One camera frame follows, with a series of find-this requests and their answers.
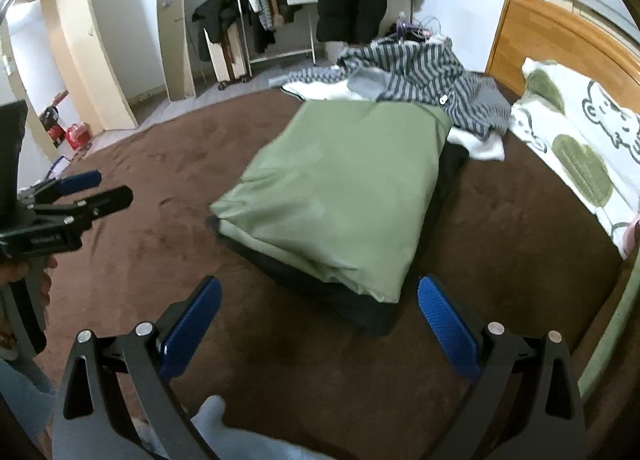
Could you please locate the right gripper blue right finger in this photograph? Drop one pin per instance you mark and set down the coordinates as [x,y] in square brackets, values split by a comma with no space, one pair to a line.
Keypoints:
[466,340]

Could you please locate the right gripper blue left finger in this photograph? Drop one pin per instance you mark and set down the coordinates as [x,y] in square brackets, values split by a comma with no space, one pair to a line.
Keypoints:
[172,340]

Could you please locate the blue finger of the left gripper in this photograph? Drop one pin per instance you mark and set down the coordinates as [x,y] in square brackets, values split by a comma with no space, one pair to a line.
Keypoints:
[50,190]

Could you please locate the green zip-up jacket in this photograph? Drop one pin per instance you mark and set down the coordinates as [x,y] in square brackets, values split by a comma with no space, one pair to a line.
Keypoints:
[316,122]

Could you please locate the metal clothes rack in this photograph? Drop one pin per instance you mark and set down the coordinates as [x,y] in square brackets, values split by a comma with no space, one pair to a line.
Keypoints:
[295,39]

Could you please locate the person's left hand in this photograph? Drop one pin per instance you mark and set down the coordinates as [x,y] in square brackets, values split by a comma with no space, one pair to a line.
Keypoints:
[16,271]

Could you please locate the red bag in hallway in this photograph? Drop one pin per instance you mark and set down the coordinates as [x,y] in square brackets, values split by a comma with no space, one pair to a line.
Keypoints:
[78,136]

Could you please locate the brown bed blanket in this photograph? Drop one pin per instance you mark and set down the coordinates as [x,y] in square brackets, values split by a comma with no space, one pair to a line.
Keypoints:
[512,242]

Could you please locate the black folded garment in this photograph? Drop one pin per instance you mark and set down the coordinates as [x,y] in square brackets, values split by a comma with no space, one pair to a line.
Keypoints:
[338,227]

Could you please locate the cream open door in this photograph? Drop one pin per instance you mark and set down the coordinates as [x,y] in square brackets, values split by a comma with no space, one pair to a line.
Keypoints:
[108,106]

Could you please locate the white garment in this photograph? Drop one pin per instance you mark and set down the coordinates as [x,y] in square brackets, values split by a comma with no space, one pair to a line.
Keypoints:
[365,86]

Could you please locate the beige suitcase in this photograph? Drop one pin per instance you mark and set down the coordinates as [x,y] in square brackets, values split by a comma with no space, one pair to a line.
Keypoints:
[228,58]

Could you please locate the black jacket on suitcase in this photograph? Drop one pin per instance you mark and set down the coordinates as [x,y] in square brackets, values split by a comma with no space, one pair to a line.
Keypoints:
[212,19]

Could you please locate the standing floor mirror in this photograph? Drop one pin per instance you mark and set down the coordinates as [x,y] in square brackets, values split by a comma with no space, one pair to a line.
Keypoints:
[174,49]

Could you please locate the bear print pillow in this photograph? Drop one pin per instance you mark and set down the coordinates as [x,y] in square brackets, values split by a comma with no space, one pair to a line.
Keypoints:
[590,141]

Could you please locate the grey striped hoodie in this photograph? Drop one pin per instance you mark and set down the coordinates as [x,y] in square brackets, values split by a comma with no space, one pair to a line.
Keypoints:
[425,73]

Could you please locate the wooden headboard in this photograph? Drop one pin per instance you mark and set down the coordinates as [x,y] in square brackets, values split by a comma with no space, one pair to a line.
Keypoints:
[540,30]

